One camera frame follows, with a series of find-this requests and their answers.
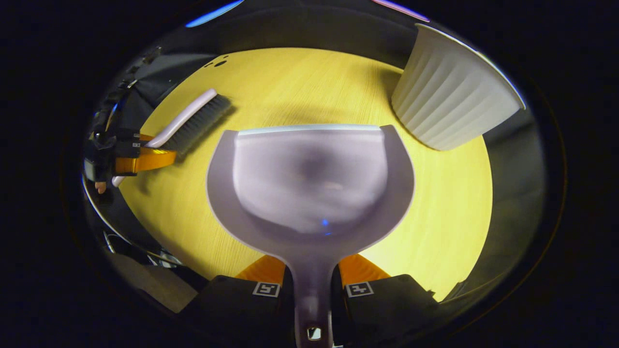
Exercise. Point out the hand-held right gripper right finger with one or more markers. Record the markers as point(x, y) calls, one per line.
point(387, 307)

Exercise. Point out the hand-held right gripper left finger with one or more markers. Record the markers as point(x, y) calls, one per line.
point(232, 309)

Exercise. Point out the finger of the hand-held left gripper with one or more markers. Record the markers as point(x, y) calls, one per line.
point(145, 137)
point(150, 160)

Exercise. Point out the small lilac broom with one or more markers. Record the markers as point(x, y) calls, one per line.
point(193, 118)

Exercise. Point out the lilac plastic dustpan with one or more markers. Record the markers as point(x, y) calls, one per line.
point(309, 193)

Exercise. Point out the white ribbed garbage bin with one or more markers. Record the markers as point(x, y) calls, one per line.
point(449, 96)

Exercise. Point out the black backdrop cloth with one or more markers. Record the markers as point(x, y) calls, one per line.
point(300, 24)

